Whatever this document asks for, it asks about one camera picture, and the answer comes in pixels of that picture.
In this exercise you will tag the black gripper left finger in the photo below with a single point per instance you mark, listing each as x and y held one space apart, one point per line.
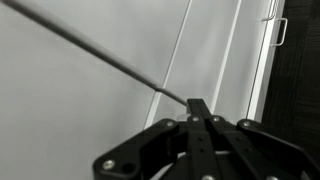
140 146

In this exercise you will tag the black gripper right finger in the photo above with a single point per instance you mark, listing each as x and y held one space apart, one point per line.
260 143

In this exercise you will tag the white drawer cabinet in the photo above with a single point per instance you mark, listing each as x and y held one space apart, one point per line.
133 33

